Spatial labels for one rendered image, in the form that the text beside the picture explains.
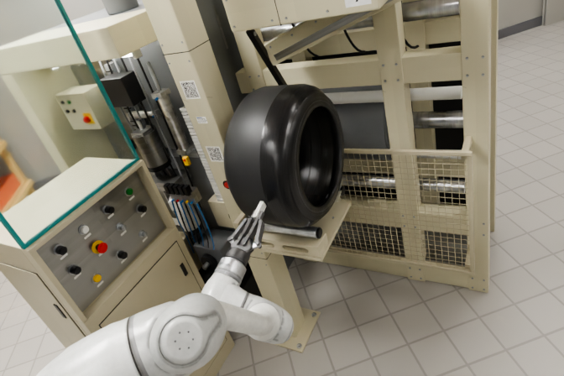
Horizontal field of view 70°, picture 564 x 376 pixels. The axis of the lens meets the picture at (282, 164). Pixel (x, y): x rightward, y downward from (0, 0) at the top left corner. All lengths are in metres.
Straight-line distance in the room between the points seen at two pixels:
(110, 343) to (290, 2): 1.23
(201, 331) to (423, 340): 1.81
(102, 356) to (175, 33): 1.12
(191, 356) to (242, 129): 0.92
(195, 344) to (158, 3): 1.18
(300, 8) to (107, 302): 1.33
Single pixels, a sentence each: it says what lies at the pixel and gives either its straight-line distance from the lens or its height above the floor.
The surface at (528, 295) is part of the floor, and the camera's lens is 2.58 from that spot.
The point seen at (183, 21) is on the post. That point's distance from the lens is 1.54.
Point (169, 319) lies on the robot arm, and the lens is 0.66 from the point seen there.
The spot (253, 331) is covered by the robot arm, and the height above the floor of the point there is 1.12.
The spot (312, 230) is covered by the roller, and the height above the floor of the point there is 0.92.
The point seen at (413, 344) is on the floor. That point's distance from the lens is 2.35.
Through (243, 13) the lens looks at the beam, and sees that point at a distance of 1.67.
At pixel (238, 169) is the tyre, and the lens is 1.42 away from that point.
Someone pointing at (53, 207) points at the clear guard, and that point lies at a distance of 1.62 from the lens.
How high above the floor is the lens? 1.94
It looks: 29 degrees down
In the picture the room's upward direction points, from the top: 17 degrees counter-clockwise
